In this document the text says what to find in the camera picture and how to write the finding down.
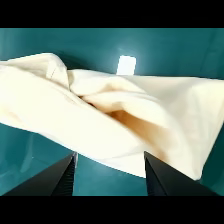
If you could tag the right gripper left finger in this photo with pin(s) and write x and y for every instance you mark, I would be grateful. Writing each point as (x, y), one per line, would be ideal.
(56, 180)

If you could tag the cream garment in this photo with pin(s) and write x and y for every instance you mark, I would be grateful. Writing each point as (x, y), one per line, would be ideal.
(100, 110)

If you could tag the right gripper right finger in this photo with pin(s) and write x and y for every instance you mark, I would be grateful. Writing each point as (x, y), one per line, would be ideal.
(163, 181)

